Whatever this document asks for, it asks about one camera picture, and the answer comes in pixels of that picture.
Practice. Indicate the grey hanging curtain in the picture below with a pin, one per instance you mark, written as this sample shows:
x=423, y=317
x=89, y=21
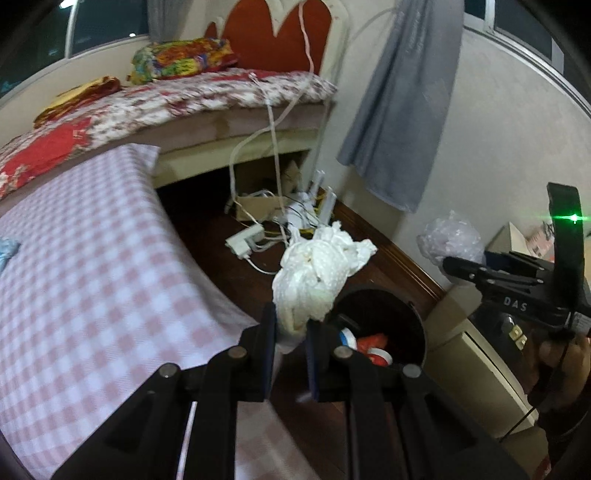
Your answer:
x=397, y=115

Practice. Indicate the white power strip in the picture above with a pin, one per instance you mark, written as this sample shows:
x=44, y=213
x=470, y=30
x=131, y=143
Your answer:
x=242, y=240

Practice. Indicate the black box with stickers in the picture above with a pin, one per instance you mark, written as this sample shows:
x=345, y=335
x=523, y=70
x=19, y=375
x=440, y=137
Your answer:
x=494, y=341

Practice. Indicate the window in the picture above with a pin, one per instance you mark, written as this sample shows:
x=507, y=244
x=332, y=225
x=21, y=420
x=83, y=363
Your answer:
x=101, y=23
x=517, y=23

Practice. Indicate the clear plastic bag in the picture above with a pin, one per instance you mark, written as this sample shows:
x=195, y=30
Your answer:
x=450, y=237

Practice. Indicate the white router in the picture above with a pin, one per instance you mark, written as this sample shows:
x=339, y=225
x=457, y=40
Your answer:
x=323, y=207

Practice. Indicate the floral quilt bed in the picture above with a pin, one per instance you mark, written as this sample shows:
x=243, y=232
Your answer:
x=138, y=106

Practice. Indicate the colourful patterned pillow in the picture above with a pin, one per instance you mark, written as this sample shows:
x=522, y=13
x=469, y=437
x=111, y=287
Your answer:
x=184, y=57

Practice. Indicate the brown cardboard box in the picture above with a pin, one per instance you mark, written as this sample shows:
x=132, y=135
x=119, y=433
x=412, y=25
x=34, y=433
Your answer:
x=508, y=240
x=258, y=207

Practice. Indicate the yellow red folded blanket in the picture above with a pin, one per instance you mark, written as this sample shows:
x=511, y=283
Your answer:
x=83, y=94

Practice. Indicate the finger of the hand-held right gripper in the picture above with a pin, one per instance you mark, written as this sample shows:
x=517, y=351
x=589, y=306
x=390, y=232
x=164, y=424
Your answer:
x=464, y=270
x=498, y=261

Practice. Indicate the person's right forearm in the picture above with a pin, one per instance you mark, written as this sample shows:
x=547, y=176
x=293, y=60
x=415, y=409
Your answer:
x=570, y=443

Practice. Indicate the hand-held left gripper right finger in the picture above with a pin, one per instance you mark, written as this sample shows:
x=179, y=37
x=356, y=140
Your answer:
x=314, y=360

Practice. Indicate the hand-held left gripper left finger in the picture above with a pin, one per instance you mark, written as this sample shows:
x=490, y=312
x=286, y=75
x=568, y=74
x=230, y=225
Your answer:
x=272, y=341

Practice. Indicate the red paper cup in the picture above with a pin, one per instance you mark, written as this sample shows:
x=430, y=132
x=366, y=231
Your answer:
x=381, y=357

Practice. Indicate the red white headboard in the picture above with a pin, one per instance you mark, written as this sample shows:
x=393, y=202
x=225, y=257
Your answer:
x=277, y=46

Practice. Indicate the white blue paper cup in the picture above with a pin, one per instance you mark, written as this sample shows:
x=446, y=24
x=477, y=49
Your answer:
x=347, y=339

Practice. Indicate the grey window curtain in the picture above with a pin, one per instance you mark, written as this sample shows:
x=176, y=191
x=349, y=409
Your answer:
x=159, y=18

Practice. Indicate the pink checked tablecloth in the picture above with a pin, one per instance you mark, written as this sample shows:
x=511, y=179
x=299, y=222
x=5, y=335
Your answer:
x=92, y=300

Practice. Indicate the black trash bin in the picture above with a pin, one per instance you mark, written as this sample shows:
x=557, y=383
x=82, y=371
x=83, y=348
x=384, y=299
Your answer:
x=406, y=323

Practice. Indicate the red plastic bag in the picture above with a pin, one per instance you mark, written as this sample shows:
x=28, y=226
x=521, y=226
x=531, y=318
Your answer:
x=371, y=342

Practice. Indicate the beige bed base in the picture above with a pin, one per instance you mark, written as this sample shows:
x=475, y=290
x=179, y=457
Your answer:
x=207, y=157

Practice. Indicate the beige bedside cabinet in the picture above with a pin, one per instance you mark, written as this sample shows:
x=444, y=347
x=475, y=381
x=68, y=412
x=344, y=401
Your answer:
x=475, y=369

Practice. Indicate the white plastic bag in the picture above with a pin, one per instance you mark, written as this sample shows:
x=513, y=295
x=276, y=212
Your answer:
x=314, y=267

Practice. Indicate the light blue face mask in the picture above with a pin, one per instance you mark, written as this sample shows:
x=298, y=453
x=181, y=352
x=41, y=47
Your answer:
x=5, y=251

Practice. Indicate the person's right hand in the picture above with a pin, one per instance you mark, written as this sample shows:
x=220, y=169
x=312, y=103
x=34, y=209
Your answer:
x=558, y=369

